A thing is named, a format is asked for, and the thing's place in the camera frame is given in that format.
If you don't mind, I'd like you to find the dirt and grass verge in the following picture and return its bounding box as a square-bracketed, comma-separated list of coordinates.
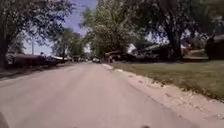
[0, 63, 73, 81]

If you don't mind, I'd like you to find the dark bush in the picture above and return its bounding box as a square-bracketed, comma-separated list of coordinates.
[203, 34, 224, 61]

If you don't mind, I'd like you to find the large spreading tree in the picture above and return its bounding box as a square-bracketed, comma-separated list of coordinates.
[126, 0, 224, 63]

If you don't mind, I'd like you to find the white car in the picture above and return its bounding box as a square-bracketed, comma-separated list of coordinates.
[91, 57, 102, 64]

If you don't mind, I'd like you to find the small green tree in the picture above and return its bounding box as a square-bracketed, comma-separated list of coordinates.
[51, 28, 88, 63]

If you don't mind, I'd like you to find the dark building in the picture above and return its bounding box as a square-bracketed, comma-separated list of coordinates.
[131, 41, 173, 63]

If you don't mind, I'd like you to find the grey asphalt road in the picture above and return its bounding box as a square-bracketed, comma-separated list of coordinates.
[0, 62, 201, 128]

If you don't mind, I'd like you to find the large dark-trunked tree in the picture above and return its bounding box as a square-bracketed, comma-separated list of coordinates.
[0, 0, 76, 69]

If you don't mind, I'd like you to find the dark hedge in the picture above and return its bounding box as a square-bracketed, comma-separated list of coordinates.
[6, 53, 73, 68]

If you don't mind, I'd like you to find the pole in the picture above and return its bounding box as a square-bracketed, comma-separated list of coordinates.
[30, 36, 35, 56]

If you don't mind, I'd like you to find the grass lawn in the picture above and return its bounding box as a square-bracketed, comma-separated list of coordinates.
[111, 59, 224, 101]

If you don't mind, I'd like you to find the tall leafy tree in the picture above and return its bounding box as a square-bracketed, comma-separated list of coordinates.
[81, 0, 141, 63]

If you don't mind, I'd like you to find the pale kerb strip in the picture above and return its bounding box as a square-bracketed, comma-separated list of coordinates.
[101, 63, 224, 128]

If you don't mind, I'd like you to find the brown house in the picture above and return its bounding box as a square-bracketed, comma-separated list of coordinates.
[181, 43, 209, 61]

